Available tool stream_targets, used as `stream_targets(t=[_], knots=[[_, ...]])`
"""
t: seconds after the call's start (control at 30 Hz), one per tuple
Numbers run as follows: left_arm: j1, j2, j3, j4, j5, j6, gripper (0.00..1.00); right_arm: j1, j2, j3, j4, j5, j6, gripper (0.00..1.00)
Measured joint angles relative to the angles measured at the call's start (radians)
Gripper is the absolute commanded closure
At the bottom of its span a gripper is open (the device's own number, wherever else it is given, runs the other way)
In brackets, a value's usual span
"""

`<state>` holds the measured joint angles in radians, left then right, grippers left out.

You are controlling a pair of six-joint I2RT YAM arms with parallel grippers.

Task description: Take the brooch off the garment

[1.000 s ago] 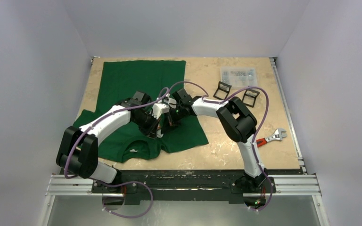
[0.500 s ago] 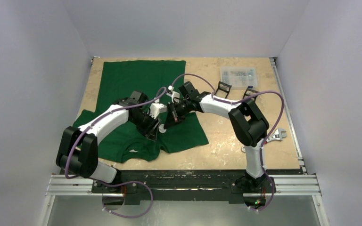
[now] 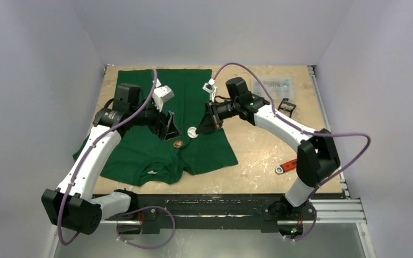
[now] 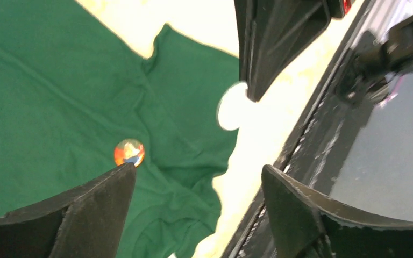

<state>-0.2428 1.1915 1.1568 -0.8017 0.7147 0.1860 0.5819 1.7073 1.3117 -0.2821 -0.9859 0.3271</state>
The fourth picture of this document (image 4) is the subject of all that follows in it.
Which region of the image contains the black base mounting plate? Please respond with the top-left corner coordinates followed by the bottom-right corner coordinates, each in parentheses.
top-left (221, 1), bottom-right (376, 257)

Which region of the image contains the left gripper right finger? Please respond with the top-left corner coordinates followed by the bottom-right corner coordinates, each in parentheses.
top-left (261, 165), bottom-right (413, 257)

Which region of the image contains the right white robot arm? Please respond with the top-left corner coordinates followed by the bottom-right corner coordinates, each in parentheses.
top-left (234, 1), bottom-right (413, 107)

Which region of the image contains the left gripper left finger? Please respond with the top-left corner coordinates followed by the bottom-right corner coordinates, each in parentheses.
top-left (0, 163), bottom-right (136, 257)

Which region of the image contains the orange round brooch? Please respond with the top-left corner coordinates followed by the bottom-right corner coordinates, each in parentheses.
top-left (114, 138), bottom-right (145, 167)

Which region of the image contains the green t-shirt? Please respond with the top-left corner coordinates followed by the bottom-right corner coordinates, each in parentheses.
top-left (0, 1), bottom-right (238, 257)

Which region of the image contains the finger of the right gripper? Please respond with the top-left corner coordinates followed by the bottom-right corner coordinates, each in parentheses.
top-left (234, 0), bottom-right (331, 102)

